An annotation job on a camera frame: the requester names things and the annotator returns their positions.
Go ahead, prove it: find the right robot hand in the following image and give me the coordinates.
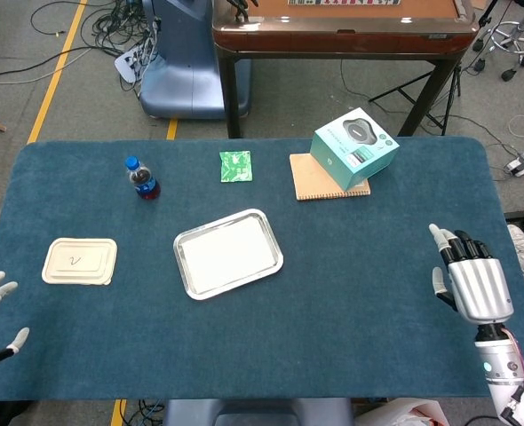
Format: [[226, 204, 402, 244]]
[[428, 223, 515, 327]]

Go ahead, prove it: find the white paper sheet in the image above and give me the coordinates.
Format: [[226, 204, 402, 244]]
[[180, 217, 277, 292]]

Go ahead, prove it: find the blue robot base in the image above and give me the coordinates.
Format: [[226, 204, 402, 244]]
[[138, 0, 252, 121]]

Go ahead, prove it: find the silver metal tray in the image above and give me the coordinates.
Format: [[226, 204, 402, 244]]
[[172, 208, 285, 302]]

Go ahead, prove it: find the white shoe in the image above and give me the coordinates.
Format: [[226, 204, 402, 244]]
[[507, 224, 524, 285]]

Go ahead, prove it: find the white plastic bag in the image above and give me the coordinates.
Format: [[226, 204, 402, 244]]
[[353, 398, 450, 426]]

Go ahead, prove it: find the teal product box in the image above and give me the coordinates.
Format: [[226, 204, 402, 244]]
[[309, 106, 401, 191]]

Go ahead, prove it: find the kraft spiral notebook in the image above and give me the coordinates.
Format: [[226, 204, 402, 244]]
[[289, 153, 372, 201]]

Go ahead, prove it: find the black tripod stand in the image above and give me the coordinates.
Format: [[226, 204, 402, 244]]
[[368, 66, 463, 137]]

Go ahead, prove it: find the cola bottle blue cap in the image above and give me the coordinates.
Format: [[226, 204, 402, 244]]
[[124, 155, 162, 201]]

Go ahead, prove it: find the blue felt table cover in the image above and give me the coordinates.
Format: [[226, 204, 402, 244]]
[[0, 135, 524, 403]]

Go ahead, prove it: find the chrome stool base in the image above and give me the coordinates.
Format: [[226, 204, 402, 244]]
[[471, 0, 524, 83]]

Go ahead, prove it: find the grey-blue robot torso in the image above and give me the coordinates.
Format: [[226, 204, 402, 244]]
[[162, 397, 354, 426]]

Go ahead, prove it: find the green snack packet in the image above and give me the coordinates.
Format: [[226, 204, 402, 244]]
[[218, 150, 254, 184]]

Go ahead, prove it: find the brown mahjong table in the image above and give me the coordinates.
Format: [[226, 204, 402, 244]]
[[211, 0, 480, 138]]

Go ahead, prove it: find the white socket panel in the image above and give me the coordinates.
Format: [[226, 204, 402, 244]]
[[114, 46, 156, 84]]

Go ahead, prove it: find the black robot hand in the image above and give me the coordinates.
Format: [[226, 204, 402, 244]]
[[226, 0, 259, 22]]

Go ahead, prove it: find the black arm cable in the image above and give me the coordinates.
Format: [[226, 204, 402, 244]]
[[501, 385, 524, 422]]

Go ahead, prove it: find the black floor cable tangle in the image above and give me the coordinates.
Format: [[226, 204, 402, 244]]
[[30, 0, 161, 59]]

